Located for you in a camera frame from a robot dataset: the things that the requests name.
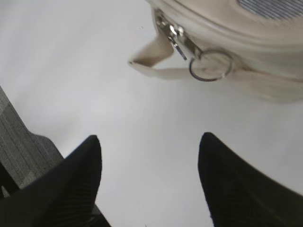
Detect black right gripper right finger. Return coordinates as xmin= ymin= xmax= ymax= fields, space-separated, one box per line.
xmin=197 ymin=132 xmax=303 ymax=227

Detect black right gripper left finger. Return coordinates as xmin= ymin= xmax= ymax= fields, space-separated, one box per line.
xmin=0 ymin=135 xmax=110 ymax=227

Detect silver right zipper pull ring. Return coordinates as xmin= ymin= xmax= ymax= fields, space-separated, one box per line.
xmin=156 ymin=14 xmax=234 ymax=82

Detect cream zippered bag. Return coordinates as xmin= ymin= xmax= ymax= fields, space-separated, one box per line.
xmin=129 ymin=0 xmax=303 ymax=102

